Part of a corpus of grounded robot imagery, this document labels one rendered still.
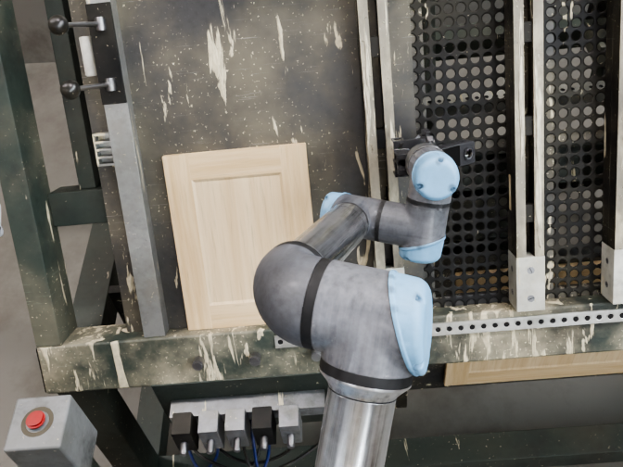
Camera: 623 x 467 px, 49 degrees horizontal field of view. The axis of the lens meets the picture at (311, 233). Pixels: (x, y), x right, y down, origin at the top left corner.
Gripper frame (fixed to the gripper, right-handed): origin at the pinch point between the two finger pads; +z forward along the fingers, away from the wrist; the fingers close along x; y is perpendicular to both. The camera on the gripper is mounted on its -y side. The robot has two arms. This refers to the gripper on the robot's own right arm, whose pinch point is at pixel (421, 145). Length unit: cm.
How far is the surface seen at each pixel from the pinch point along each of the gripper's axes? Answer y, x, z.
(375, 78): 9.0, -15.0, -1.2
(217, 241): 46.3, 17.4, 0.8
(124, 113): 62, -13, -2
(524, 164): -20.2, 5.0, -4.8
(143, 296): 64, 28, -2
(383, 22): 6.9, -25.7, -4.8
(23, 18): 184, -51, 250
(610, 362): -59, 78, 44
